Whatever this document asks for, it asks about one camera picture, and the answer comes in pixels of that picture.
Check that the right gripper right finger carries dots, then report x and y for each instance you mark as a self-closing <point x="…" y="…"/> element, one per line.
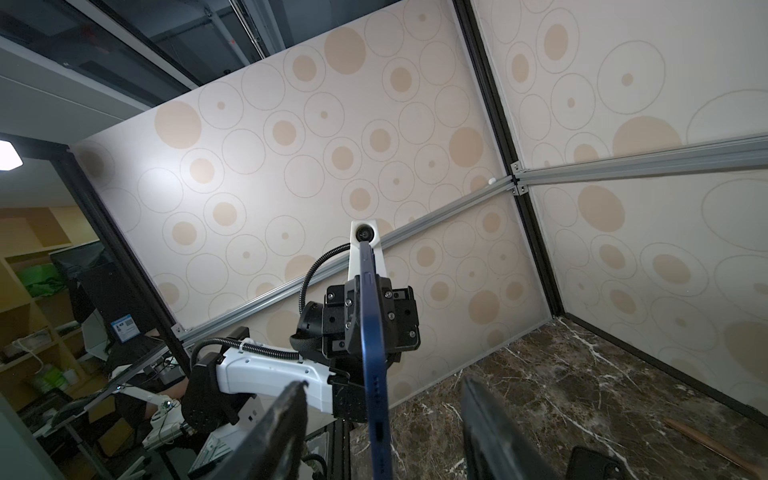
<point x="494" y="447"/>

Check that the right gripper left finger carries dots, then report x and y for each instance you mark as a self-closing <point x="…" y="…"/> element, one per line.
<point x="272" y="450"/>

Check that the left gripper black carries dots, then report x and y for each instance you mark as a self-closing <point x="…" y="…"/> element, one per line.
<point x="330" y="331"/>

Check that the blue phone black screen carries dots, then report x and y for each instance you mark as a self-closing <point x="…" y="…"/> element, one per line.
<point x="375" y="369"/>

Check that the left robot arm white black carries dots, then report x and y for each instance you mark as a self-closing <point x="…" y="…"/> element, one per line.
<point x="236" y="369"/>

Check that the black phone case tilted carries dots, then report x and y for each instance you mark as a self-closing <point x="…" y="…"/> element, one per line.
<point x="588" y="464"/>

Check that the brown wooden stick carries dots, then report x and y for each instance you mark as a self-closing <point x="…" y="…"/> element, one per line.
<point x="754" y="469"/>

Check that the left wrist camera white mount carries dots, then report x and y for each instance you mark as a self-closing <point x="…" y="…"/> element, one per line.
<point x="365" y="251"/>

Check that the diagonal aluminium rail left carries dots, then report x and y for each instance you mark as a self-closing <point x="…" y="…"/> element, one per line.
<point x="333" y="267"/>

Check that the horizontal aluminium rail back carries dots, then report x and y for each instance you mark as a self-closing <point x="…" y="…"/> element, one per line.
<point x="741" y="154"/>

